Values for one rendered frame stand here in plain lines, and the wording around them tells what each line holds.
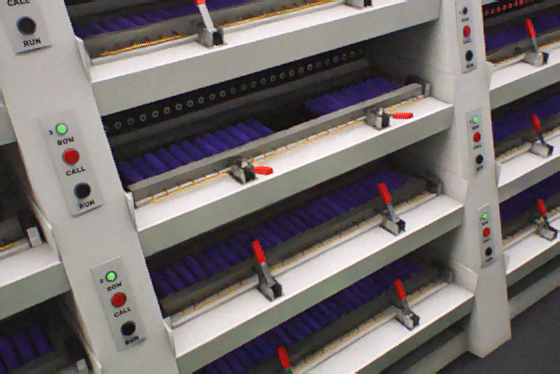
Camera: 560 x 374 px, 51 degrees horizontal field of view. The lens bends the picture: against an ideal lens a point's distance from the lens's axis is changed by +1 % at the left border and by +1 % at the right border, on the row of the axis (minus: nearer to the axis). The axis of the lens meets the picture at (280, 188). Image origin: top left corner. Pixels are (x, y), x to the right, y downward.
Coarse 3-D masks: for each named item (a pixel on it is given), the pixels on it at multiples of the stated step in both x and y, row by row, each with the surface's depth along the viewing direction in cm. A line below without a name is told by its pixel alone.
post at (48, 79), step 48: (48, 0) 65; (0, 48) 63; (48, 48) 65; (48, 96) 66; (96, 144) 70; (48, 192) 68; (96, 240) 72; (96, 288) 73; (144, 288) 76; (96, 336) 74
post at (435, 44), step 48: (480, 0) 103; (384, 48) 113; (432, 48) 103; (480, 48) 105; (480, 96) 107; (432, 144) 111; (480, 192) 111; (432, 240) 121; (480, 288) 116; (480, 336) 119
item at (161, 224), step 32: (352, 64) 111; (384, 64) 114; (416, 64) 107; (256, 96) 101; (448, 96) 103; (160, 128) 92; (352, 128) 97; (416, 128) 100; (288, 160) 89; (320, 160) 89; (352, 160) 94; (128, 192) 77; (192, 192) 82; (224, 192) 82; (256, 192) 84; (288, 192) 88; (160, 224) 76; (192, 224) 80
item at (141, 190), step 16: (384, 96) 101; (400, 96) 103; (416, 96) 104; (336, 112) 97; (352, 112) 97; (288, 128) 92; (304, 128) 92; (320, 128) 94; (256, 144) 88; (272, 144) 90; (288, 144) 92; (208, 160) 85; (224, 160) 85; (160, 176) 81; (176, 176) 81; (192, 176) 83; (144, 192) 79; (160, 192) 81; (176, 192) 80
